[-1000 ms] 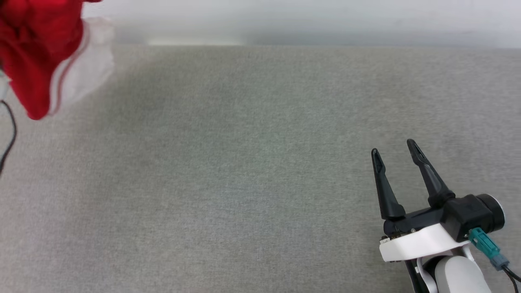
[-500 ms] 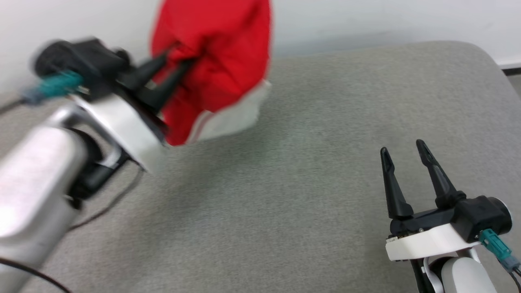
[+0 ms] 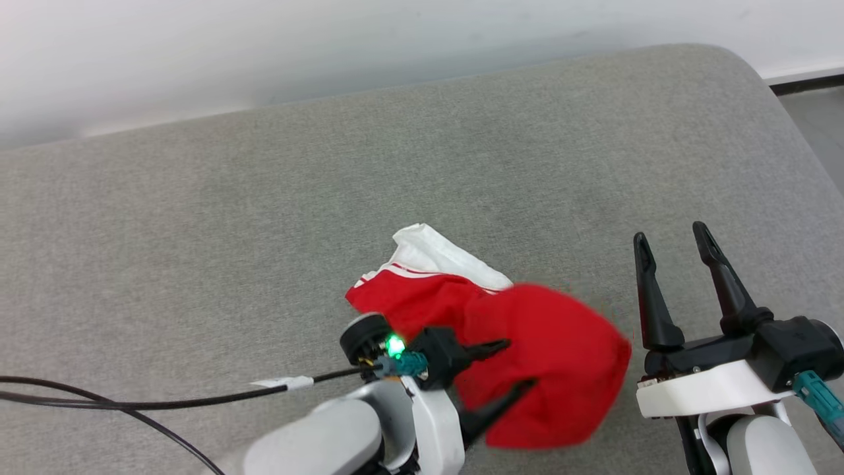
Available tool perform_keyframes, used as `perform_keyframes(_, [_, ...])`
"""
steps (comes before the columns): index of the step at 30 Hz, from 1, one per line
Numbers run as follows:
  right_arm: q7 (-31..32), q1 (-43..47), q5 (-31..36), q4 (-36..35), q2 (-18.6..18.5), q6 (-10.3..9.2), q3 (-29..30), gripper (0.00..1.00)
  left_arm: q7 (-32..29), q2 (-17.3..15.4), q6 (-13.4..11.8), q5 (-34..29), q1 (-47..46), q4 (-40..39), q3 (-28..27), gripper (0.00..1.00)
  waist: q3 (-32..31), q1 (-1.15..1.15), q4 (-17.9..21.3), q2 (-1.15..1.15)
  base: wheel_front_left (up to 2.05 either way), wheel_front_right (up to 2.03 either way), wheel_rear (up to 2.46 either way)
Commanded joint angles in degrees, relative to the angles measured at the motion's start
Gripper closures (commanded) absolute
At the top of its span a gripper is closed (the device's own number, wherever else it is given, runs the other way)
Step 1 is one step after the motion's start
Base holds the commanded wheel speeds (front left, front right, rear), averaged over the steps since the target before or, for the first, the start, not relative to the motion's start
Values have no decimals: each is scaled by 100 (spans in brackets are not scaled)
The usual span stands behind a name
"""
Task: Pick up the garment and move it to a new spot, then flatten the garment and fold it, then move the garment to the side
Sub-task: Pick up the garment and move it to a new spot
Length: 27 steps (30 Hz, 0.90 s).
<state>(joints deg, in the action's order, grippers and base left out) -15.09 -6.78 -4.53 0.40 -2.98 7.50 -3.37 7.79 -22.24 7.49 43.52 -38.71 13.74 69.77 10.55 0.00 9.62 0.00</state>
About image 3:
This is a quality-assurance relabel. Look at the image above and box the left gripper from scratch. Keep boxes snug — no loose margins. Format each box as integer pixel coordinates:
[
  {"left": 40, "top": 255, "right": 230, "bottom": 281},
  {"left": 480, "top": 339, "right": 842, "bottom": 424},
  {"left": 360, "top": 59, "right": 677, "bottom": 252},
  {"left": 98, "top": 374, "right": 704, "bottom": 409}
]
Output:
[{"left": 402, "top": 326, "right": 537, "bottom": 475}]

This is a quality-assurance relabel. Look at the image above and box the teal-plug black cable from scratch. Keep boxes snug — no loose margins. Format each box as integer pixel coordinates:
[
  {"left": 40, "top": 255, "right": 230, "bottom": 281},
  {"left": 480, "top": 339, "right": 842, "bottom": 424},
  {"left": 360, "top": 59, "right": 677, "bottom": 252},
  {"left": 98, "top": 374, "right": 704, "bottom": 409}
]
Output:
[
  {"left": 0, "top": 351, "right": 431, "bottom": 407},
  {"left": 793, "top": 370, "right": 844, "bottom": 452}
]

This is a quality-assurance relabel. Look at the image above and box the thin black cable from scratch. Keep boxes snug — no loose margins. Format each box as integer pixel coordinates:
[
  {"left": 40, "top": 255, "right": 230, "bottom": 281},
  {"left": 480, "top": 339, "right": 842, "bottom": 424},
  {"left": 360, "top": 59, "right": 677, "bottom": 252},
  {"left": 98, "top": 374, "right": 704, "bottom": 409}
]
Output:
[{"left": 0, "top": 376, "right": 226, "bottom": 475}]

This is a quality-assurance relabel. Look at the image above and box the grey fabric sofa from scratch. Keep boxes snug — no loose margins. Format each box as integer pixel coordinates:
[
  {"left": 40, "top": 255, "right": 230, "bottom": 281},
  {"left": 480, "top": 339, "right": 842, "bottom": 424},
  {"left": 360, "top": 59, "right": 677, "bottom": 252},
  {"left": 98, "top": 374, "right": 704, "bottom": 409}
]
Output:
[{"left": 0, "top": 44, "right": 844, "bottom": 475}]

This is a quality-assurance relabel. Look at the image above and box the right teal-plug black cable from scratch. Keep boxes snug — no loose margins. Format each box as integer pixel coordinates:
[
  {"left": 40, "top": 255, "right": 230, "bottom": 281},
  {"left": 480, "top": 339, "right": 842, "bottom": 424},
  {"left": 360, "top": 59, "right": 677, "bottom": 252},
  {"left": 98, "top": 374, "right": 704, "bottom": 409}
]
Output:
[{"left": 793, "top": 370, "right": 844, "bottom": 452}]

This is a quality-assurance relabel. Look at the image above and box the red and white basketball jersey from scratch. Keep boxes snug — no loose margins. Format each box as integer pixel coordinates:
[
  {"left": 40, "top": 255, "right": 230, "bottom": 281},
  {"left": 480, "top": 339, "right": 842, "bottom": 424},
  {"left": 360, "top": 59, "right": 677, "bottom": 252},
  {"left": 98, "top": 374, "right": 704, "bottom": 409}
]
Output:
[{"left": 345, "top": 223, "right": 632, "bottom": 451}]

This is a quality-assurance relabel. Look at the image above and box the left teal-plug black cable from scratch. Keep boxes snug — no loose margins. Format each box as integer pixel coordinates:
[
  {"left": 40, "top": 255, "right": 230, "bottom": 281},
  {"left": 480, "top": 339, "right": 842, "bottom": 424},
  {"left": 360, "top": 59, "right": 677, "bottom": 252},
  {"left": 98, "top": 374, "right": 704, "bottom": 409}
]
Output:
[{"left": 0, "top": 351, "right": 431, "bottom": 407}]

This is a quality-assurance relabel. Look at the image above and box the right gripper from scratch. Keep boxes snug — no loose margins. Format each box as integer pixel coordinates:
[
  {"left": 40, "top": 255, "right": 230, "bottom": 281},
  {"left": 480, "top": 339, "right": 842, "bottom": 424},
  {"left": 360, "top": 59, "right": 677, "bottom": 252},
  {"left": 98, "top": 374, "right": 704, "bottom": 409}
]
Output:
[{"left": 633, "top": 221, "right": 793, "bottom": 419}]

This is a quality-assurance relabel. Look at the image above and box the dark wall baseboard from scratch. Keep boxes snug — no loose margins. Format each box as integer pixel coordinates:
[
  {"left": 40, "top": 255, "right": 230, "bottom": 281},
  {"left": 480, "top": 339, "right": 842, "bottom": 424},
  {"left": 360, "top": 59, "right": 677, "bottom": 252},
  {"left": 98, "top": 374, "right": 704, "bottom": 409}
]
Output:
[{"left": 769, "top": 73, "right": 844, "bottom": 96}]

